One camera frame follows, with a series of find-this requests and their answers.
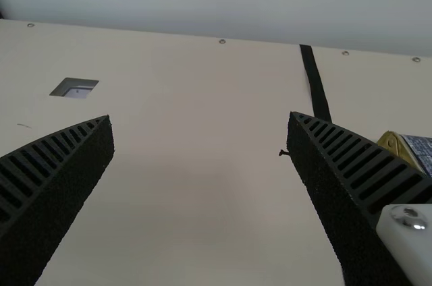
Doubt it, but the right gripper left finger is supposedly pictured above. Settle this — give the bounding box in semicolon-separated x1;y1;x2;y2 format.
0;114;115;286

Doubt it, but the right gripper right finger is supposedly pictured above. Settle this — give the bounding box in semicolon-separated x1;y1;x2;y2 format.
286;111;432;286

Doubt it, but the black strip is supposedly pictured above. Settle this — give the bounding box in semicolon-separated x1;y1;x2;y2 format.
298;43;333;123

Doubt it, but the gold rectangular tin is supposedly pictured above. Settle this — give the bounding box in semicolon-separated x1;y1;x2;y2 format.
375;129;432;179

